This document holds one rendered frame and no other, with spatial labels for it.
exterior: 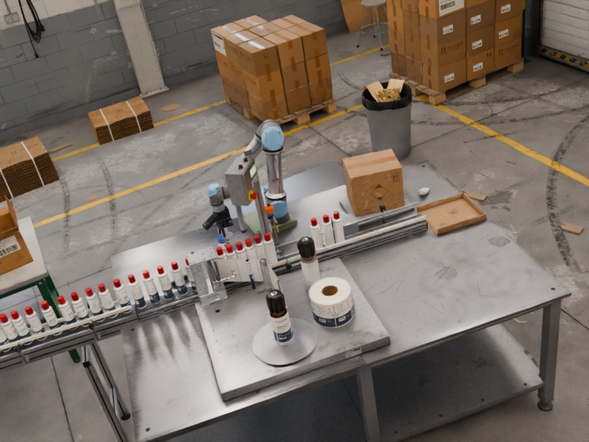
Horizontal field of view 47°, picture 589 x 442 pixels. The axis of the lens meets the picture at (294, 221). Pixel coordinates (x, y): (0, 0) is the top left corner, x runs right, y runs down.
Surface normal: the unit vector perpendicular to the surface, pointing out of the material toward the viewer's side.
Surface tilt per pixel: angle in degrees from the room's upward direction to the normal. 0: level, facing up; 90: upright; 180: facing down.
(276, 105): 90
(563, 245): 0
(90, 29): 90
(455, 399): 2
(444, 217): 0
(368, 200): 90
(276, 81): 89
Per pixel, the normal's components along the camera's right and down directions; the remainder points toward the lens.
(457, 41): 0.48, 0.37
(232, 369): -0.16, -0.82
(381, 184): 0.13, 0.53
